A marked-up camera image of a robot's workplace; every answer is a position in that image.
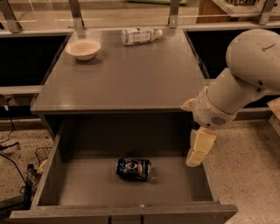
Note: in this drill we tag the white bowl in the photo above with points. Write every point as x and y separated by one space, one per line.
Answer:
83 49

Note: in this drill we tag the wooden furniture piece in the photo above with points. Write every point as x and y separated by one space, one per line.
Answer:
222 11

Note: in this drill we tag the metal railing post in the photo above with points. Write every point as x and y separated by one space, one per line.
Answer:
264 16
12 23
76 14
173 14

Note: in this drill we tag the open grey top drawer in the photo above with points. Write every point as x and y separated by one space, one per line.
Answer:
80 185

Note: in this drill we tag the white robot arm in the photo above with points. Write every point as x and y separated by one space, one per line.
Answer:
253 71

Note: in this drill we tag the clear plastic water bottle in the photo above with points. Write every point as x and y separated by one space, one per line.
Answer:
137 36

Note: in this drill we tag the black wire basket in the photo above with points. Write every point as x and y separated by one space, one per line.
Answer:
42 153

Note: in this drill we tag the blue pepsi can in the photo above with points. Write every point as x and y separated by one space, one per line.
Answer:
133 168

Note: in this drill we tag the grey cabinet counter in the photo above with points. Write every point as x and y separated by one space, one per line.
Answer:
161 75

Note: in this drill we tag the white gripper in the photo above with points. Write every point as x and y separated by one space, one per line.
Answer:
207 111

